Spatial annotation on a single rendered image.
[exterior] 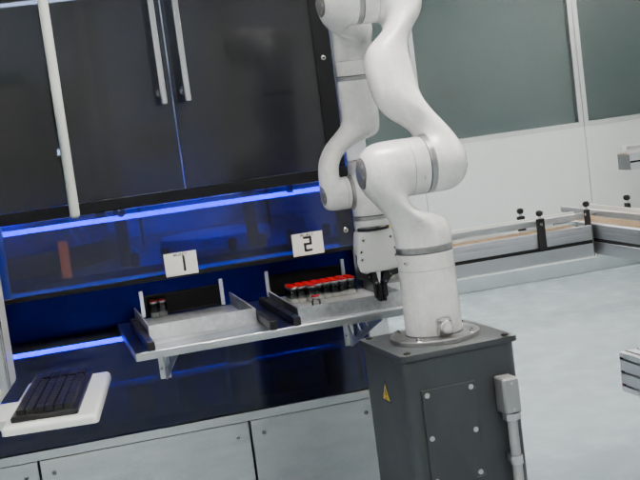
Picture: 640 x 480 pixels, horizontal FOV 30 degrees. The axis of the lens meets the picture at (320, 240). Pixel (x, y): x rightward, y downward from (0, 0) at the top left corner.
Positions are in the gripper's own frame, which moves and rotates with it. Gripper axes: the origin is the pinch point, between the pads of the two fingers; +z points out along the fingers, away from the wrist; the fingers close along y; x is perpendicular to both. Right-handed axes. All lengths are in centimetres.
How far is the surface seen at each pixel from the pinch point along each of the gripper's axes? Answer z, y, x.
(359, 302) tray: 1.8, 5.1, -1.6
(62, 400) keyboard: 9, 76, 12
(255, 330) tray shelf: 4.3, 30.5, -2.7
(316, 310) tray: 2.1, 15.7, -1.7
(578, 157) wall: 9, -302, -499
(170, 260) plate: -11, 44, -39
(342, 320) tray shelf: 4.9, 10.5, 1.2
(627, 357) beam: 38, -84, -44
